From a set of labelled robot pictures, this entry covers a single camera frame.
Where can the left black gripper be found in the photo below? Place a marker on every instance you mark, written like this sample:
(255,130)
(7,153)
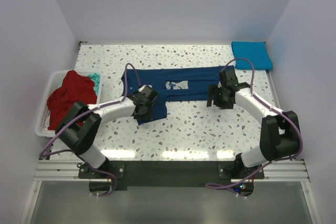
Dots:
(148,116)

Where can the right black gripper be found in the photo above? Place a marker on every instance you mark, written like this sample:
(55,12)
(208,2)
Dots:
(213,90)

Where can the dark blue t shirt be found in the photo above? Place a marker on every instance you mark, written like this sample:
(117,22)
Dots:
(173,85)

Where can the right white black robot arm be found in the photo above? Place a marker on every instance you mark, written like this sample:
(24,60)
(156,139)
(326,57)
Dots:
(280,136)

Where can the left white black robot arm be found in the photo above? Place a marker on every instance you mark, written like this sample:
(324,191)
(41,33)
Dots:
(79,127)

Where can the mint green t shirt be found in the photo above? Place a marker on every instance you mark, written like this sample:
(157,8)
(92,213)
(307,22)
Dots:
(95,78)

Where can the folded light blue t shirt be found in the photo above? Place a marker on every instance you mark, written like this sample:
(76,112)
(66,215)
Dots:
(255,52)

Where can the red t shirt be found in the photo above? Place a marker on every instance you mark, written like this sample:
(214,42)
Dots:
(74,88)

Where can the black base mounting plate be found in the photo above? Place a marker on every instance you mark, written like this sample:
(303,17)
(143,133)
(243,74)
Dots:
(127,174)

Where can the white plastic laundry basket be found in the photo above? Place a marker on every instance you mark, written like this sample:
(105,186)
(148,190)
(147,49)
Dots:
(55,82)

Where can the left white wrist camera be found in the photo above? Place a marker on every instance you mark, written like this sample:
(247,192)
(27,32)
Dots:
(143,87)

